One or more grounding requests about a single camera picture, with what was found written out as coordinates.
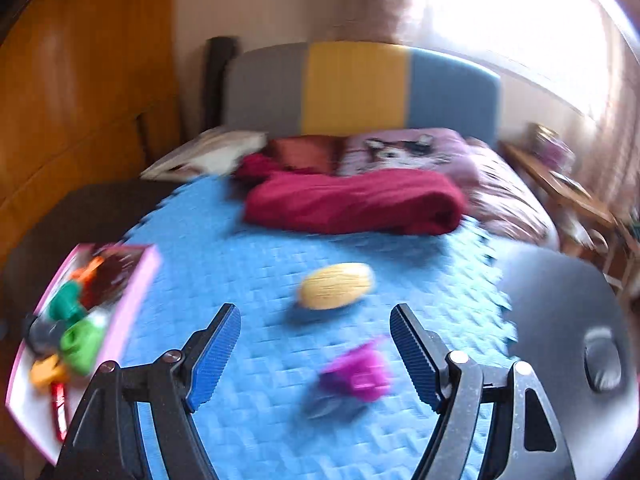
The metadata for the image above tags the pink white cardboard tray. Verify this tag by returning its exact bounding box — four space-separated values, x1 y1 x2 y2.
6 244 160 465

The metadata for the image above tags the purple cat pillow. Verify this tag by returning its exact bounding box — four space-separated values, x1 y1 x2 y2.
336 128 480 186

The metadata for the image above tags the blue foam puzzle mat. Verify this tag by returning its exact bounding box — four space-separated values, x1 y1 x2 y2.
122 178 518 479

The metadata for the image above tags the black clear filter canister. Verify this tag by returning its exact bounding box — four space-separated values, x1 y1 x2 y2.
23 314 66 359

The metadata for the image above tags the black rolled mat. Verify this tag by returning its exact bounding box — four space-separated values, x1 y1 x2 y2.
201 36 241 130

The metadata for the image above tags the orange curved toy piece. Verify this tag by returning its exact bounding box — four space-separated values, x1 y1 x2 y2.
29 354 70 390

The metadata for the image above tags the magenta plastic cup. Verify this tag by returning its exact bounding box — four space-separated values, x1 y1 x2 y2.
319 336 392 403

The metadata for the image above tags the orange toy block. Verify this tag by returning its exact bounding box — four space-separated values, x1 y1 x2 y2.
70 256 104 284

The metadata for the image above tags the wooden side table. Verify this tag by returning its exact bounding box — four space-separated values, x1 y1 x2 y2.
500 141 639 297

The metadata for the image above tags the red metal flashlight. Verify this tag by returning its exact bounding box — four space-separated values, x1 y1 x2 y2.
50 382 68 442

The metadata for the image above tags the rust red cushion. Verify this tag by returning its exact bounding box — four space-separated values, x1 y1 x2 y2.
264 136 345 174

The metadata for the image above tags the green plug-in device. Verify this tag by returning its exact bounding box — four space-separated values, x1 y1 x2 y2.
60 308 110 376

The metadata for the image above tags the teal plastic spool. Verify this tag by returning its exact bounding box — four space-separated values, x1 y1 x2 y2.
47 280 87 325

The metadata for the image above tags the grey yellow blue headboard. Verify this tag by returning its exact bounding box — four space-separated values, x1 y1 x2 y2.
222 41 501 145

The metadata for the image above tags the beige folded cloth bag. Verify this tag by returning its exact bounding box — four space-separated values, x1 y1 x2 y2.
140 128 268 183

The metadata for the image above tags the dark red blanket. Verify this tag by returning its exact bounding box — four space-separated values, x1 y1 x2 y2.
233 153 466 235

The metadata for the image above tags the mauve striped duvet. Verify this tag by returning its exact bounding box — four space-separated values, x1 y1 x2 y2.
463 138 560 252

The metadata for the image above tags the yellow perforated oval case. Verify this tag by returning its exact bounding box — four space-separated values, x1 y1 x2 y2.
298 262 375 311

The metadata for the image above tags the purple box on table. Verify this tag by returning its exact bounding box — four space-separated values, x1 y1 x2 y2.
529 122 575 176

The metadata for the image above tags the wooden wardrobe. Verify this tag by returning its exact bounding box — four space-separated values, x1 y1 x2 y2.
1 0 181 252

